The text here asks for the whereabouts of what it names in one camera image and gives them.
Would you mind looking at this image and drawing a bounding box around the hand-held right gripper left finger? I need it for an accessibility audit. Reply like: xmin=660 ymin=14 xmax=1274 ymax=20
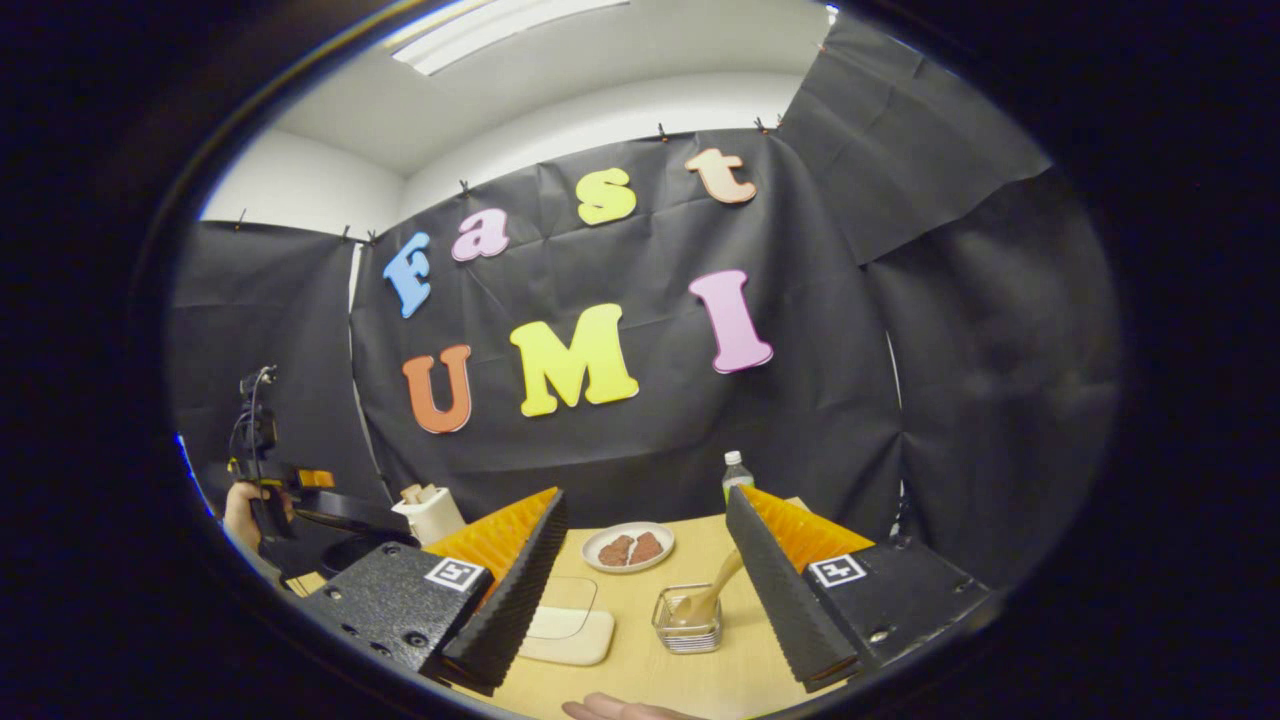
xmin=298 ymin=486 xmax=569 ymax=696

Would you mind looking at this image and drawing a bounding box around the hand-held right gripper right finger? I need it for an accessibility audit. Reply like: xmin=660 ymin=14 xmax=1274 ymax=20
xmin=724 ymin=482 xmax=996 ymax=693

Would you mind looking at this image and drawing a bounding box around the silver black rice cooker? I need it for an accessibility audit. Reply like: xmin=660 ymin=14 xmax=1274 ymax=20
xmin=290 ymin=488 xmax=423 ymax=581

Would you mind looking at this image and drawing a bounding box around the wooden spoon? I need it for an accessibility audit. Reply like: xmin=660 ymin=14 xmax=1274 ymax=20
xmin=668 ymin=547 xmax=746 ymax=629

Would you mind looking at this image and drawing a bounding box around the clear rice box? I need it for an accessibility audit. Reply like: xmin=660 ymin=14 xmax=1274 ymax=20
xmin=518 ymin=575 xmax=616 ymax=667

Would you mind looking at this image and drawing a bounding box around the wire chopstick holder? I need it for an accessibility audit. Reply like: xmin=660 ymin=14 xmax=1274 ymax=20
xmin=652 ymin=583 xmax=724 ymax=655

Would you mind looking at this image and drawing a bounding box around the white toaster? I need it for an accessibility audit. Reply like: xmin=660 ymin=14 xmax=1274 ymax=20
xmin=391 ymin=484 xmax=467 ymax=547

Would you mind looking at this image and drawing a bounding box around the white oval plate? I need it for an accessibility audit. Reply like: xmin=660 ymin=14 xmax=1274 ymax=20
xmin=581 ymin=521 xmax=676 ymax=575

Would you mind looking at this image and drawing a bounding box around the black backdrop cloth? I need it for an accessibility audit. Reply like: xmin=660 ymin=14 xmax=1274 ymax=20
xmin=165 ymin=15 xmax=1121 ymax=591

